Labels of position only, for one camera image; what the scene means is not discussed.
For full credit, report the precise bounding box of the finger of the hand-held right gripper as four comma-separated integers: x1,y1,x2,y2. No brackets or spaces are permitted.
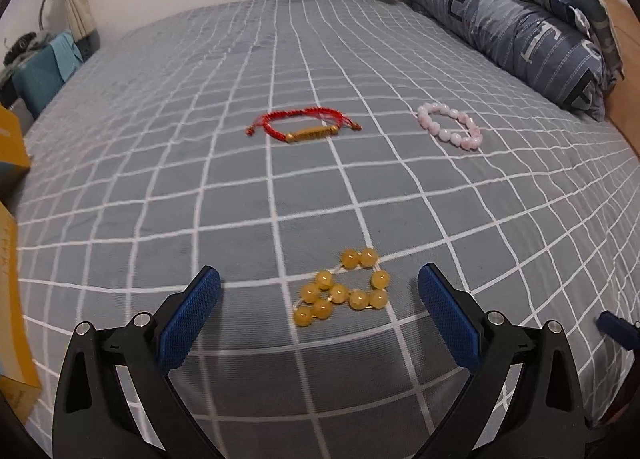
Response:
597,311,640,355

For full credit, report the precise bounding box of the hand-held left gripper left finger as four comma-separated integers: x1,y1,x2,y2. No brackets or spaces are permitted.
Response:
52,266,221,459

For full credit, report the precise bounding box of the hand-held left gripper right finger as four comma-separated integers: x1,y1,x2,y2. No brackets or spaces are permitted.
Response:
417,263,591,459

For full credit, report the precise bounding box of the yellow bead bracelet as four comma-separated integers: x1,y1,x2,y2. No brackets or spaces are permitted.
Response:
292,248,391,322

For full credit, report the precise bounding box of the grey checked bed sheet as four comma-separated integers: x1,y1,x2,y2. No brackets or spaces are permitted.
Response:
10,0,640,459

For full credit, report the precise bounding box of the blue and yellow cardboard box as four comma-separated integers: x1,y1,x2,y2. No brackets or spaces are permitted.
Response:
0,104,43,420

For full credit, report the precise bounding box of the wooden headboard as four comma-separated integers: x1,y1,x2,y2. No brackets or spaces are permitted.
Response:
560,0,640,160

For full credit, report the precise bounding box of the light blue cloth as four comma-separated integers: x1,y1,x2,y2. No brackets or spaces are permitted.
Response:
49,32,85,83

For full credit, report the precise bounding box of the grey striped pillow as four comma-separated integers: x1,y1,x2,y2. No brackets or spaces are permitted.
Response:
397,0,616,120

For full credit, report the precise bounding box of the dark desk clutter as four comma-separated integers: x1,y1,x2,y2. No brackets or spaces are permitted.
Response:
0,30,51,107

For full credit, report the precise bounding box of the pink white bead bracelet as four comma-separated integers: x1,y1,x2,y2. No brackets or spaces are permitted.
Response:
417,102,484,150

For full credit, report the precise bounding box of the red cord bracelet gold tube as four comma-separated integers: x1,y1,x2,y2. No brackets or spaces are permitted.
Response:
246,108,362,144

